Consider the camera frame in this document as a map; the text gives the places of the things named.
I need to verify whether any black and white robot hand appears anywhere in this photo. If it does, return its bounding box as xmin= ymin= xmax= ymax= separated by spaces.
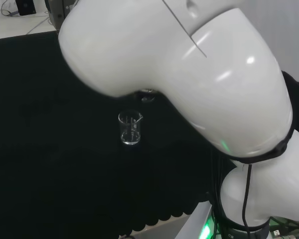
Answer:
xmin=136 ymin=88 xmax=155 ymax=97

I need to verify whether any clear glass beaker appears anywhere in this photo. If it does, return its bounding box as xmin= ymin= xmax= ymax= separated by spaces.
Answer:
xmin=140 ymin=95 xmax=156 ymax=104
xmin=118 ymin=111 xmax=144 ymax=146

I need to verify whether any black bench cloth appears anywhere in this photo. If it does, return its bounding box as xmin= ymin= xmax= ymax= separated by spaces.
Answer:
xmin=0 ymin=31 xmax=299 ymax=239

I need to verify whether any grey metal case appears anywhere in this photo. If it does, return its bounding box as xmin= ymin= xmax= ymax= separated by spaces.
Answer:
xmin=44 ymin=0 xmax=68 ymax=28

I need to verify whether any black box device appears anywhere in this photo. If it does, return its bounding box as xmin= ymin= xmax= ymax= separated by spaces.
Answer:
xmin=15 ymin=0 xmax=36 ymax=16

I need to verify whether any white thin cable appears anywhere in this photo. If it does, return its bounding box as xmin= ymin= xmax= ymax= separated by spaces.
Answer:
xmin=26 ymin=16 xmax=53 ymax=34

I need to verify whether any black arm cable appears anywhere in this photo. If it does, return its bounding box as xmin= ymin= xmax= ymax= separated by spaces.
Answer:
xmin=241 ymin=161 xmax=252 ymax=239

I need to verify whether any grey thin cable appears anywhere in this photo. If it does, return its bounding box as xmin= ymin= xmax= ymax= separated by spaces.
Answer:
xmin=0 ymin=0 xmax=20 ymax=17

